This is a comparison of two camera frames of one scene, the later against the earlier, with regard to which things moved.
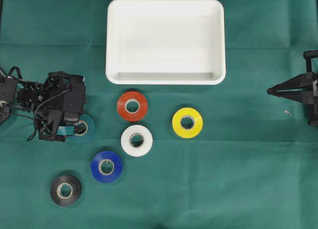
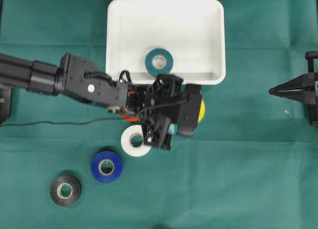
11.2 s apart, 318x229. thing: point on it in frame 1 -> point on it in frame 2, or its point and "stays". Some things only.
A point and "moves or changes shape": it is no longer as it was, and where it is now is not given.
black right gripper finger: (301, 96) stays
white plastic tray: (254, 165) stays
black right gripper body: (309, 93) stays
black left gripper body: (64, 92) -> (157, 103)
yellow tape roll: (196, 118) moves or changes shape
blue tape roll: (102, 157) stays
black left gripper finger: (55, 117) -> (155, 132)
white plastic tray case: (165, 41) stays
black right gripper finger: (300, 81) stays
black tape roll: (56, 187) stays
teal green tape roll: (68, 131) -> (158, 61)
